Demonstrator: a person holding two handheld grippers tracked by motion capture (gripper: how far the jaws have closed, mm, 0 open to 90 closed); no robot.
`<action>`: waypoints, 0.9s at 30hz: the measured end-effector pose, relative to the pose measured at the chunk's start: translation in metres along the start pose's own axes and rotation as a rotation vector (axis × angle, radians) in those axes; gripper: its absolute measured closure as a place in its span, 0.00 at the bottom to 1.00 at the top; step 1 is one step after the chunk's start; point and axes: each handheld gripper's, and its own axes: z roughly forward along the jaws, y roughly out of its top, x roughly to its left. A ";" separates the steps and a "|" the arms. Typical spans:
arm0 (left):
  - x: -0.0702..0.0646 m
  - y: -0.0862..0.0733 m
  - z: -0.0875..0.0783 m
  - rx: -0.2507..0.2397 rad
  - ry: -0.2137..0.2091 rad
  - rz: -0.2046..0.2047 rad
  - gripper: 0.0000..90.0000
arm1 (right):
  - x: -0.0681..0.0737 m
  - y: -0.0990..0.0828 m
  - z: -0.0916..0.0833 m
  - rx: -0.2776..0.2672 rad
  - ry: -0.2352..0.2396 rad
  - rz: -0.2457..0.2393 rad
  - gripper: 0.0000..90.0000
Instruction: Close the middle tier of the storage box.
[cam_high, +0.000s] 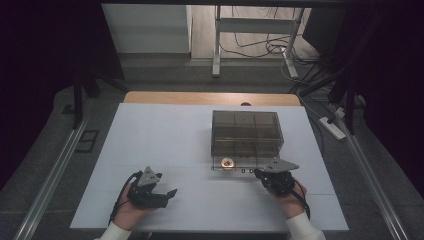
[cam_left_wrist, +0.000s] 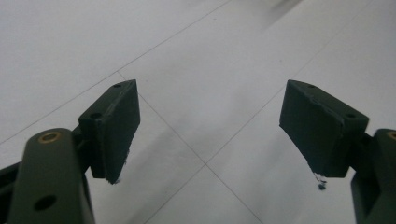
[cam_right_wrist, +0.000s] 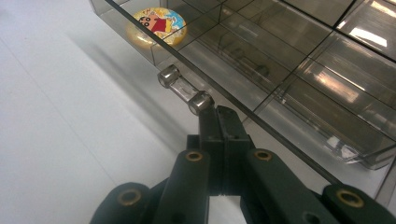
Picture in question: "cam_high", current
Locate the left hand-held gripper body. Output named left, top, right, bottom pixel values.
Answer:
left=126, top=165, right=169, bottom=210

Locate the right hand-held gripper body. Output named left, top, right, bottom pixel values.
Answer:
left=259, top=158, right=300, bottom=197

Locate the transparent drawer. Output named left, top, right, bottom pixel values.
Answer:
left=210, top=155, right=281, bottom=174

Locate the round yellow badge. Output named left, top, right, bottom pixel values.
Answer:
left=220, top=157, right=235, bottom=171

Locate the smoky transparent drawer box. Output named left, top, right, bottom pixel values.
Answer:
left=210, top=109, right=285, bottom=160

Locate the person's left hand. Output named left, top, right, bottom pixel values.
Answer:
left=113, top=196, right=158, bottom=232

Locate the person's right hand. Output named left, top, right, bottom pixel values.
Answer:
left=273, top=179, right=308, bottom=219

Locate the white power strip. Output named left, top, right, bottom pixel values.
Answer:
left=319, top=115, right=347, bottom=141

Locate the black stand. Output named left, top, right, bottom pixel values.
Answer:
left=328, top=76, right=358, bottom=136
left=71, top=66, right=128, bottom=129

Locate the white cabinet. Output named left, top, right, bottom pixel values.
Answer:
left=101, top=3, right=194, bottom=54

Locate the dark curtain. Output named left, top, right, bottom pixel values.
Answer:
left=0, top=0, right=124, bottom=191
left=303, top=6, right=424, bottom=188

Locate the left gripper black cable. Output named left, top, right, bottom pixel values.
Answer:
left=108, top=170, right=143, bottom=225

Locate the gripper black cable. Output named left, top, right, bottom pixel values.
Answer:
left=293, top=181, right=312, bottom=221
left=108, top=170, right=143, bottom=225

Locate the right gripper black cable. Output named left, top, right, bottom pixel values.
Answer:
left=293, top=181, right=312, bottom=221

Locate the aluminium rail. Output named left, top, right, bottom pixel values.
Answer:
left=333, top=109, right=409, bottom=240
left=13, top=116, right=89, bottom=240

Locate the tangle of black floor cables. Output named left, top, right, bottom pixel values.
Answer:
left=219, top=31, right=321, bottom=66

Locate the white desk frame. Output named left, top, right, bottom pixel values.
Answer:
left=212, top=4, right=306, bottom=79

